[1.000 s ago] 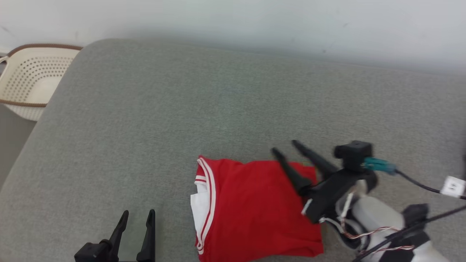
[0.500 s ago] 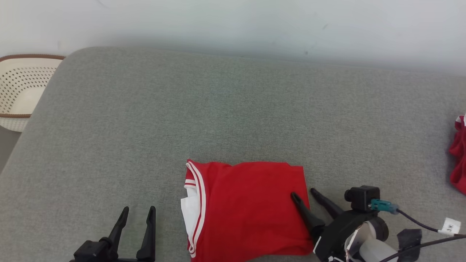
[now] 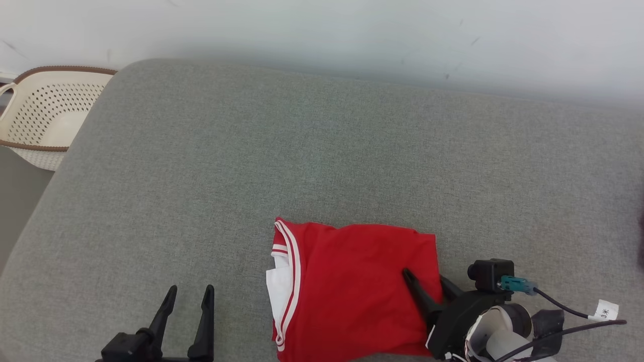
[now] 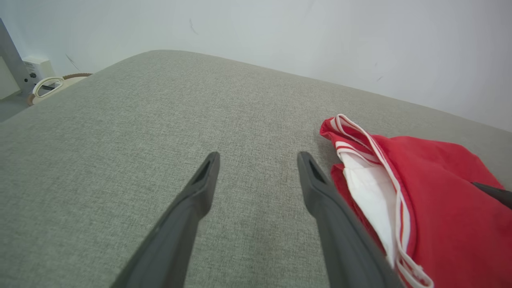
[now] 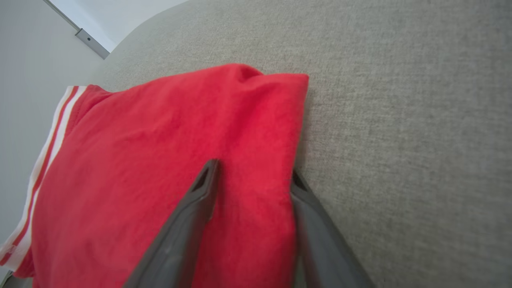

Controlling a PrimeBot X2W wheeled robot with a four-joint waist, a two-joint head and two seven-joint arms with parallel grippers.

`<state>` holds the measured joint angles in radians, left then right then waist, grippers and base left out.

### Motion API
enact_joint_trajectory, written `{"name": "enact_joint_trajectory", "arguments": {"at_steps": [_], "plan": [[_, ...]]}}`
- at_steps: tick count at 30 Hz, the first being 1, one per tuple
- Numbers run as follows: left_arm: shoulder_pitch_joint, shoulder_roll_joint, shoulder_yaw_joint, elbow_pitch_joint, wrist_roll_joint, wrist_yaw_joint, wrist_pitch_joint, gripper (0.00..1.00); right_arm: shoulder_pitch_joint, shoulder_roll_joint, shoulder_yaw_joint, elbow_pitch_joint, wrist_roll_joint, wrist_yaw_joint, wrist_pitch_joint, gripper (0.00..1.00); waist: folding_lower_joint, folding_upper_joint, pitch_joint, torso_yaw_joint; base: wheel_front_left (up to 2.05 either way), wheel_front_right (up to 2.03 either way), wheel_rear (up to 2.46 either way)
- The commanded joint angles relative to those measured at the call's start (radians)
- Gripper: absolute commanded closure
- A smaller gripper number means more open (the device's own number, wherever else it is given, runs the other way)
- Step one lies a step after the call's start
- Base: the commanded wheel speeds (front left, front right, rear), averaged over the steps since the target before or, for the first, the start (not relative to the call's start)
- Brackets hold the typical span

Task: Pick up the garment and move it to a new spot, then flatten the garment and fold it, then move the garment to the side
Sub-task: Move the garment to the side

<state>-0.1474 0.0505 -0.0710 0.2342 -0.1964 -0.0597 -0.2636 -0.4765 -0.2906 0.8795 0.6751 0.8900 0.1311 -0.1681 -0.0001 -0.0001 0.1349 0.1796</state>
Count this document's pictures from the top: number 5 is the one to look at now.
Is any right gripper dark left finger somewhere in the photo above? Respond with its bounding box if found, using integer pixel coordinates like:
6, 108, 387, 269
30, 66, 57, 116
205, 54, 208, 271
122, 159, 220, 288

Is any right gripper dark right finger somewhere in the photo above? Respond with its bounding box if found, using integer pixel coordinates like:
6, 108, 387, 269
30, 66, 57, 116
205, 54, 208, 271
290, 168, 374, 288

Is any red white striped-trim shirt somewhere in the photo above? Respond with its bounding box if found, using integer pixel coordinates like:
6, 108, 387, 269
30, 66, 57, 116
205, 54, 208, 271
0, 63, 310, 288

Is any grey fabric sofa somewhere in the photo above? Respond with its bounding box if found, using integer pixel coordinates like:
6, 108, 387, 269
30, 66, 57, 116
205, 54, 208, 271
0, 0, 512, 288

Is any grey metal bracket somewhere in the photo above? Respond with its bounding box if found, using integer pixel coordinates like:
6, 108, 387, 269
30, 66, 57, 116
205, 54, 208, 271
43, 0, 110, 60

